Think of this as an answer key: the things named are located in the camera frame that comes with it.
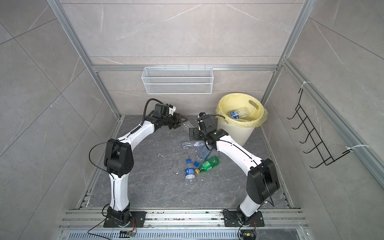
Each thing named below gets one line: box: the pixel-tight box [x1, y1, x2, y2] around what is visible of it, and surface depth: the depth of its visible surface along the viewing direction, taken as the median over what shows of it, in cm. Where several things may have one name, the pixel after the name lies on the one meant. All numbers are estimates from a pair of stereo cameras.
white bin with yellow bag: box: [215, 93, 268, 147], surface depth 94 cm
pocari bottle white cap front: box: [185, 159, 196, 186], surface depth 87 cm
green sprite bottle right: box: [195, 156, 220, 175], surface depth 89 cm
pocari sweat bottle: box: [229, 107, 250, 119], surface depth 97 cm
